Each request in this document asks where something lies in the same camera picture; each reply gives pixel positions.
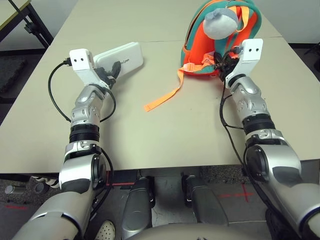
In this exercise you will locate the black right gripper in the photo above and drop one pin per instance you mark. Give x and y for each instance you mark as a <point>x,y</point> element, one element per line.
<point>230,63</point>

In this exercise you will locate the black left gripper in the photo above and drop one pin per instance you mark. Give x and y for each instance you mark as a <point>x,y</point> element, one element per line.
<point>106,75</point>

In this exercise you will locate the white hard pencil case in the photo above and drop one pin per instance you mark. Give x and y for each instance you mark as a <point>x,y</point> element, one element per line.
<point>125,53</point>

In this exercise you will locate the orange teal child backpack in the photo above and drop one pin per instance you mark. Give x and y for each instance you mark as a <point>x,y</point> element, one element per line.
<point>200,45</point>

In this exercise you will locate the grey plush ball zipper pendant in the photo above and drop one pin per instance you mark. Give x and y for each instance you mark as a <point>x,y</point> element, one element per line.
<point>220,25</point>

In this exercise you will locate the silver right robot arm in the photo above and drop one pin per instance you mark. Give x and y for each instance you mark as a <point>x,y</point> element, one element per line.
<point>250,100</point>

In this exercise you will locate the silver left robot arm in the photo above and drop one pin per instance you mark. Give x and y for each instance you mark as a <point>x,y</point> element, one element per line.
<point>82,107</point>

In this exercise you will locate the black desk clamp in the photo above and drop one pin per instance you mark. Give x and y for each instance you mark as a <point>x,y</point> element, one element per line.
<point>28,27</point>

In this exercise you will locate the white black striped object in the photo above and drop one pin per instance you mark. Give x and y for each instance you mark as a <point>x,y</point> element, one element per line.
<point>50,182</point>

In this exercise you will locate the grey left robot leg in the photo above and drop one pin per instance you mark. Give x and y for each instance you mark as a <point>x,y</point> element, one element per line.
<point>137,207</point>

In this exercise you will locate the grey robot leg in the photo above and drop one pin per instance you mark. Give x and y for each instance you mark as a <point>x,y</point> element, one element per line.
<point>202,205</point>
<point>137,207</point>

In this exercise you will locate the grey metal cylinder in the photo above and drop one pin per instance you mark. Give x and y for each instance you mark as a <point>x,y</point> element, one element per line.
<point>40,188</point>
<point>11,190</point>

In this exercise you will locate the grey right robot leg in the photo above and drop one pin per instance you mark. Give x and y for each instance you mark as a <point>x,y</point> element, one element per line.
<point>202,205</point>

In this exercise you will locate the white perforated shoe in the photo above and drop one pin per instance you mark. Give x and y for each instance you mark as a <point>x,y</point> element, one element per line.
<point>107,231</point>

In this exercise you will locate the beige robot torso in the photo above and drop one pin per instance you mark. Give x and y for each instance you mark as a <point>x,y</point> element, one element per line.
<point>187,233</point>

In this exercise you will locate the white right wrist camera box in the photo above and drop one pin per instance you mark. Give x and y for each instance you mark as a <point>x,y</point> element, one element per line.
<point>252,48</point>

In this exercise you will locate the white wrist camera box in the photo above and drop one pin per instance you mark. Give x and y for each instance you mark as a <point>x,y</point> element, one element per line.
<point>80,58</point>
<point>252,48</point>

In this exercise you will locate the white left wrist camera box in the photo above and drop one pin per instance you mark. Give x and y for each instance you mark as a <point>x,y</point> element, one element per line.
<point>80,58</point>

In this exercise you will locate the black metal table frame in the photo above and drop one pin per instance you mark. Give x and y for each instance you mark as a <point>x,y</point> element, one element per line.
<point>6,12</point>

